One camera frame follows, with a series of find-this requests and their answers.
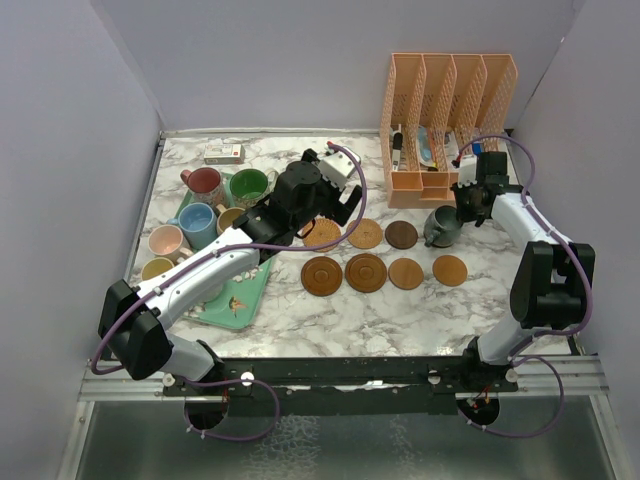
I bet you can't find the woven rattan coaster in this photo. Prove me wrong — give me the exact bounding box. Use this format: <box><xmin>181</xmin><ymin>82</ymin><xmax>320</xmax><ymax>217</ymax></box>
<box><xmin>348</xmin><ymin>218</ymin><xmax>383</xmax><ymax>249</ymax></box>
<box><xmin>300</xmin><ymin>217</ymin><xmax>342</xmax><ymax>247</ymax></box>

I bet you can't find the grey mug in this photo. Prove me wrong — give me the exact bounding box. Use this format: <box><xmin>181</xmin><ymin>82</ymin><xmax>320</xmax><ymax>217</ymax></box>
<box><xmin>423</xmin><ymin>205</ymin><xmax>463</xmax><ymax>248</ymax></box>

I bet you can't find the dark walnut coaster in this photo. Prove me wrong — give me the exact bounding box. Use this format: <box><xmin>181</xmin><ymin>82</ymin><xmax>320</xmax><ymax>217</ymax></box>
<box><xmin>384</xmin><ymin>220</ymin><xmax>418</xmax><ymax>250</ymax></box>

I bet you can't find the brown ringed wooden coaster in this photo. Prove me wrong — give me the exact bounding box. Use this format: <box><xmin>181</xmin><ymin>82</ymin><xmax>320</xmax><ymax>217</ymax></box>
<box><xmin>301</xmin><ymin>256</ymin><xmax>343</xmax><ymax>297</ymax></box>

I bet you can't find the light brown wooden coaster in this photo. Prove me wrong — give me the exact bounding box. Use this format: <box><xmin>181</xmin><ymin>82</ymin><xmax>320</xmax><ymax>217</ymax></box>
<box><xmin>432</xmin><ymin>255</ymin><xmax>468</xmax><ymax>287</ymax></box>

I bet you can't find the tan mug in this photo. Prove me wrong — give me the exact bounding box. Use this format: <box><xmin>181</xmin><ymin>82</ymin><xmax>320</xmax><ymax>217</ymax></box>
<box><xmin>216</xmin><ymin>204</ymin><xmax>244</xmax><ymax>235</ymax></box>

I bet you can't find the blue mug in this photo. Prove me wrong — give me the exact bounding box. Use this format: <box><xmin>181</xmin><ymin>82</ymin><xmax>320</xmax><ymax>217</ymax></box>
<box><xmin>168</xmin><ymin>202</ymin><xmax>218</xmax><ymax>250</ymax></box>

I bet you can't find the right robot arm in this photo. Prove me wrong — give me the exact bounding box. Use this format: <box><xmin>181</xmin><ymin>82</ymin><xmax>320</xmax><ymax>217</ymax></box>
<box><xmin>451</xmin><ymin>151</ymin><xmax>595</xmax><ymax>391</ymax></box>

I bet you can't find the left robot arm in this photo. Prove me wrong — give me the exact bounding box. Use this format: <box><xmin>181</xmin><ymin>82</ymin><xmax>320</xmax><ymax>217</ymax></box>
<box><xmin>98</xmin><ymin>143</ymin><xmax>367</xmax><ymax>395</ymax></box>

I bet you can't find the green floral mug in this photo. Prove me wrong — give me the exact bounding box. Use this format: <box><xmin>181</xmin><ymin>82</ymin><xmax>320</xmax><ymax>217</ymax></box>
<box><xmin>229</xmin><ymin>168</ymin><xmax>279</xmax><ymax>209</ymax></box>

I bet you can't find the white printed packet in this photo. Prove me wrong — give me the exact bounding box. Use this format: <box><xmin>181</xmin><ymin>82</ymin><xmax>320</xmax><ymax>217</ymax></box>
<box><xmin>444</xmin><ymin>131</ymin><xmax>460</xmax><ymax>165</ymax></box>

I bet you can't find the white blue packet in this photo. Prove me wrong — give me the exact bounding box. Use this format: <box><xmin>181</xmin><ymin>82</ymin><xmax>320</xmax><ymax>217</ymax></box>
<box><xmin>416</xmin><ymin>125</ymin><xmax>437</xmax><ymax>171</ymax></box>

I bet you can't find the black grey marker pen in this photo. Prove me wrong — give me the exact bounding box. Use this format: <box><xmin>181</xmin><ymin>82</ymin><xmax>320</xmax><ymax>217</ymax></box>
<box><xmin>391</xmin><ymin>129</ymin><xmax>404</xmax><ymax>171</ymax></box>

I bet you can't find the small white red box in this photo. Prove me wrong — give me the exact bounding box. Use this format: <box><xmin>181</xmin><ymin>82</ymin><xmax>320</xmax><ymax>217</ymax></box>
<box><xmin>203</xmin><ymin>143</ymin><xmax>245</xmax><ymax>165</ymax></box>

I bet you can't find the red floral mug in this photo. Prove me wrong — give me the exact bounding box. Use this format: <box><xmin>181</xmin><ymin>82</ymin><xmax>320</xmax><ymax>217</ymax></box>
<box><xmin>180</xmin><ymin>167</ymin><xmax>226</xmax><ymax>207</ymax></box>

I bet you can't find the peach plastic file organizer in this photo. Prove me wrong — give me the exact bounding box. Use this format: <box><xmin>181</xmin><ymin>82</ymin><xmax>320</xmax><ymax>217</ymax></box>
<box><xmin>379</xmin><ymin>52</ymin><xmax>518</xmax><ymax>209</ymax></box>

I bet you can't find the green serving tray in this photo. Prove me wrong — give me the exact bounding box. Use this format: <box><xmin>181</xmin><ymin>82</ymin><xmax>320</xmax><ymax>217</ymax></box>
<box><xmin>176</xmin><ymin>169</ymin><xmax>277</xmax><ymax>330</ymax></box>

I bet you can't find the pink mug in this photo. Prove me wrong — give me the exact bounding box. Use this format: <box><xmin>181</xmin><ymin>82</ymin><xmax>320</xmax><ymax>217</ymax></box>
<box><xmin>148</xmin><ymin>225</ymin><xmax>193</xmax><ymax>263</ymax></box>

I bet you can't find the yellow mug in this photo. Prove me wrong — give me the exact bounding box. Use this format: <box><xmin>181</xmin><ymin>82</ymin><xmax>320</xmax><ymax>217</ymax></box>
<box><xmin>140</xmin><ymin>257</ymin><xmax>175</xmax><ymax>281</ymax></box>

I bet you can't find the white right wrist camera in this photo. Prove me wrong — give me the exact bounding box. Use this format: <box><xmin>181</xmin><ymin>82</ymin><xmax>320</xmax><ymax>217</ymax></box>
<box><xmin>455</xmin><ymin>154</ymin><xmax>477</xmax><ymax>187</ymax></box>

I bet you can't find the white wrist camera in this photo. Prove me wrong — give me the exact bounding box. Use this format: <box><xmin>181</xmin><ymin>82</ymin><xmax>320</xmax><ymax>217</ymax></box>
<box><xmin>318</xmin><ymin>149</ymin><xmax>356</xmax><ymax>191</ymax></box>
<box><xmin>455</xmin><ymin>154</ymin><xmax>477</xmax><ymax>187</ymax></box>

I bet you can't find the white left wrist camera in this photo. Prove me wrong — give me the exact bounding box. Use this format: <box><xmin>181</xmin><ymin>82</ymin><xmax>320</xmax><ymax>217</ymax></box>
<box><xmin>318</xmin><ymin>149</ymin><xmax>356</xmax><ymax>191</ymax></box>

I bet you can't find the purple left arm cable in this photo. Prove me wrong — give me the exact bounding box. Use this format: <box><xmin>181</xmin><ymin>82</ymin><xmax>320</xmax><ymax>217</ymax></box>
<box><xmin>88</xmin><ymin>142</ymin><xmax>369</xmax><ymax>441</ymax></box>

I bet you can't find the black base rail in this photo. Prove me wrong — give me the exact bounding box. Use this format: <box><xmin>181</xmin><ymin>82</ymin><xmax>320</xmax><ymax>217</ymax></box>
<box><xmin>163</xmin><ymin>352</ymin><xmax>517</xmax><ymax>417</ymax></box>

